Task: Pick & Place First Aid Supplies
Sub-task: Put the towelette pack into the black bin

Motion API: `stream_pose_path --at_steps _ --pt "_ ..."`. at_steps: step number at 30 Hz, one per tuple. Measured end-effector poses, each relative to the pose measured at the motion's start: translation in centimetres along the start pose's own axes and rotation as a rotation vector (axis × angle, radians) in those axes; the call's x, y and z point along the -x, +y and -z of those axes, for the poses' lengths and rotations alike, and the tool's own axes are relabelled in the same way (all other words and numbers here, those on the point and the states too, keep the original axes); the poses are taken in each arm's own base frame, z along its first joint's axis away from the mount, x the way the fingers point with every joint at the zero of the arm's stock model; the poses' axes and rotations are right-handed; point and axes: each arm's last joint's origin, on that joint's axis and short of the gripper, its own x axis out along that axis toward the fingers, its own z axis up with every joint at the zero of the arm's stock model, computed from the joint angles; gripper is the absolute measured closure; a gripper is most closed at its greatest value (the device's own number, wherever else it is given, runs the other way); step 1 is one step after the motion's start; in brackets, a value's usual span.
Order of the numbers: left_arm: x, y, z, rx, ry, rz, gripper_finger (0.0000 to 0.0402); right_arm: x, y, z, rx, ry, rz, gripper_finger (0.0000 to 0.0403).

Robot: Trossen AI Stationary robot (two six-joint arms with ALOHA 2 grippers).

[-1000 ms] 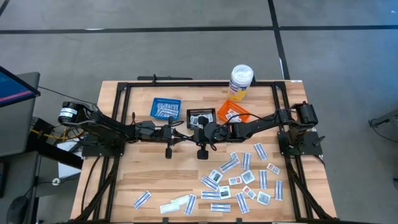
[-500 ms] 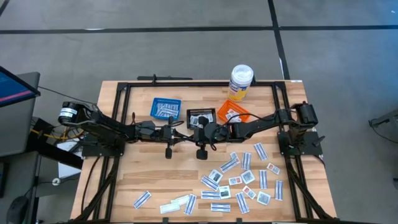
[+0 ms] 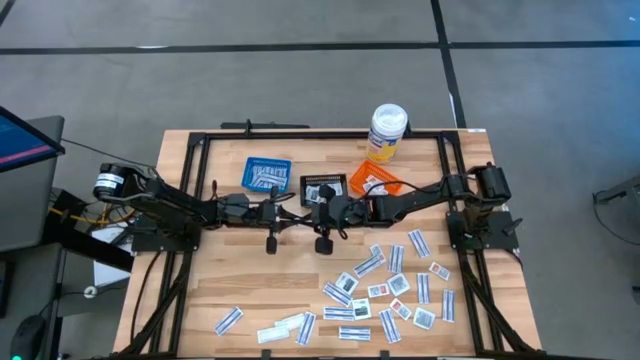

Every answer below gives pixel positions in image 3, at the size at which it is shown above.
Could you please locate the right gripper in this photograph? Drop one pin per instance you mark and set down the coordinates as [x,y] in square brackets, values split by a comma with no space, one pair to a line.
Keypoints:
[350,210]

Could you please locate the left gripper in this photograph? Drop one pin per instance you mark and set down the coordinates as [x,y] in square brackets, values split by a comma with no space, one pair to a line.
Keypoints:
[247,210]

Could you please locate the black plastic basket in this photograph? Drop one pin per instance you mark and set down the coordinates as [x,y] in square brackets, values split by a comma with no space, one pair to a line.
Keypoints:
[302,200]

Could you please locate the blue striped fabric bandage packet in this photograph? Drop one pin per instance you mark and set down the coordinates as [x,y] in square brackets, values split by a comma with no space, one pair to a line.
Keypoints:
[338,313]
[228,320]
[423,288]
[337,294]
[367,266]
[254,177]
[262,175]
[419,243]
[354,333]
[282,175]
[306,328]
[448,305]
[272,180]
[396,259]
[389,325]

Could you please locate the orange plastic basket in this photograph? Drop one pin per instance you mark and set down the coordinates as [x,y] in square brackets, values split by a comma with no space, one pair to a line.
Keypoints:
[357,182]

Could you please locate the blue plastic basket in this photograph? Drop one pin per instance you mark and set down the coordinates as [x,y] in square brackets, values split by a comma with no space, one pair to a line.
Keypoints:
[245,175]

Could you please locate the plain white bandage packet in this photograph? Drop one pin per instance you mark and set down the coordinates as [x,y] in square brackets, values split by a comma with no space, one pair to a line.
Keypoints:
[273,334]
[290,321]

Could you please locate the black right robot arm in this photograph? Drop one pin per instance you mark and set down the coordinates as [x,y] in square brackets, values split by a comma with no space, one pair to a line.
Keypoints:
[415,200]

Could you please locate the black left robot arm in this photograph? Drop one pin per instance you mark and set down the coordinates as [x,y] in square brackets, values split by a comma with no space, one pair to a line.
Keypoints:
[170,200]

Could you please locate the Lysol wipes canister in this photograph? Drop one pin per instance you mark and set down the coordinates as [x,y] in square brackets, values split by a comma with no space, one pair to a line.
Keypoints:
[387,122]

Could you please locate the white paper box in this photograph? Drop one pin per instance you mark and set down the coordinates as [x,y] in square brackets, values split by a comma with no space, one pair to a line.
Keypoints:
[107,270]

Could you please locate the black stand leg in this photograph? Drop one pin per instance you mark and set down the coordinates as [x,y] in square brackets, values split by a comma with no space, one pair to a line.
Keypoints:
[85,245]

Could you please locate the small white roll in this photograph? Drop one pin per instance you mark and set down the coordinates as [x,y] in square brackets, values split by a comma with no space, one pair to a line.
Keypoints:
[90,292]

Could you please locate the computer monitor blue screen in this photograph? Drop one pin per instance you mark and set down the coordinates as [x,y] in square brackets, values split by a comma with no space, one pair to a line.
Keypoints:
[25,142]

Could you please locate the black computer mouse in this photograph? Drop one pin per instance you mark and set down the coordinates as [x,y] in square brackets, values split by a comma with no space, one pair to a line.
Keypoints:
[27,340]

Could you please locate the grey stand leg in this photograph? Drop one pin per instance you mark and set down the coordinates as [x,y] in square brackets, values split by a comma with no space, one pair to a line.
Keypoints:
[620,192]

